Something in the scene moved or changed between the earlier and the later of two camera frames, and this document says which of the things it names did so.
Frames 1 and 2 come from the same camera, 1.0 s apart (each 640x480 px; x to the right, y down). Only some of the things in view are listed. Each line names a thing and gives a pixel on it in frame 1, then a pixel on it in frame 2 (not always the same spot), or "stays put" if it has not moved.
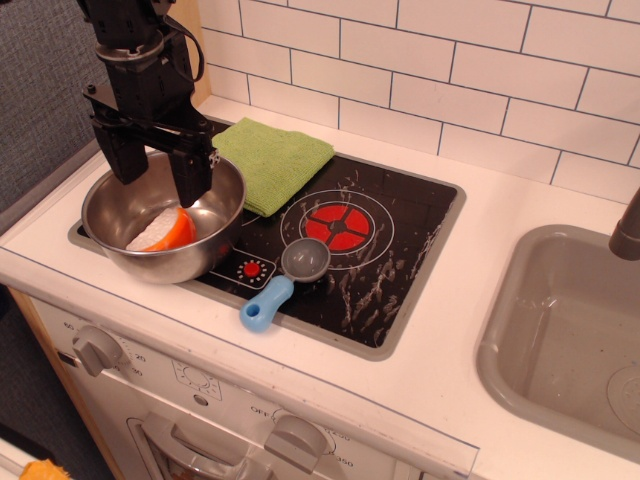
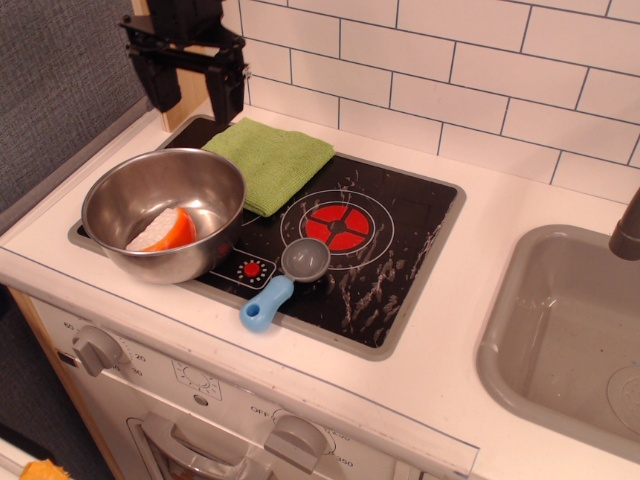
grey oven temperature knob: x=296 y=442 stays put
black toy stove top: x=387 y=230 stays put
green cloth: x=272 y=162 stays put
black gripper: x=154 y=102 → x=188 y=34
